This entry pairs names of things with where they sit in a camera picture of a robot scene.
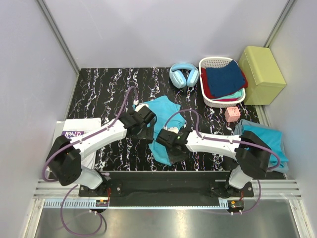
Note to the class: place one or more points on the yellow-green storage box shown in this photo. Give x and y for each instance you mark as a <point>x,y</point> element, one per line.
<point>265,80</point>

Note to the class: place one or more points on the pile of teal t-shirts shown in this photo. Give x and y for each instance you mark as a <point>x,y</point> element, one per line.
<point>273,138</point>

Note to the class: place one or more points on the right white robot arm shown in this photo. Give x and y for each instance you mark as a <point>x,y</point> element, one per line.
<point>248,150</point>

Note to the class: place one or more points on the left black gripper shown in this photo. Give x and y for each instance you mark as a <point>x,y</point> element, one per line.
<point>145,132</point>

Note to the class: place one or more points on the navy blue folded t-shirt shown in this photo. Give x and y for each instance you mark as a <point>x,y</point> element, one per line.
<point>226,80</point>

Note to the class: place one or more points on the pink cube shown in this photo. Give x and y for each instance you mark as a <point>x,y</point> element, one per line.
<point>232,114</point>

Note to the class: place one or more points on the teal folded t-shirt in basket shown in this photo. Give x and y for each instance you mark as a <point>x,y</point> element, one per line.
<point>232,97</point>

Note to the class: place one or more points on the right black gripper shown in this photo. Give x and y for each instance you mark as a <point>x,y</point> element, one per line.
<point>175,159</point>

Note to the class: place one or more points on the white paper sheets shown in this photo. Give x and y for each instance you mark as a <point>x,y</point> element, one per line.
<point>86,125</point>

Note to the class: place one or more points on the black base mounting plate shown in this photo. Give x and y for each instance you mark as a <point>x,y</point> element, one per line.
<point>163,184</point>

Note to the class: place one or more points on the white plastic laundry basket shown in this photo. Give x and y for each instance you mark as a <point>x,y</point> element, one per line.
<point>217,62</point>

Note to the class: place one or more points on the turquoise t-shirt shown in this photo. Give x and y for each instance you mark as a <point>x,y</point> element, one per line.
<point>163,109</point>

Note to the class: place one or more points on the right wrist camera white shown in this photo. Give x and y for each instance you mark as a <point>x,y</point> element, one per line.
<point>171,130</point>

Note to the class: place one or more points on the aluminium rail frame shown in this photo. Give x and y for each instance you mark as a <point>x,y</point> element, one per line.
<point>183,209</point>

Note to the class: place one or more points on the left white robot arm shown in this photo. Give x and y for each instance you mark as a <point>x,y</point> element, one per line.
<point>66,155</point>

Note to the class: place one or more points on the light blue headphones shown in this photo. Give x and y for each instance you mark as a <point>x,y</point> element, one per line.
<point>177,77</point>

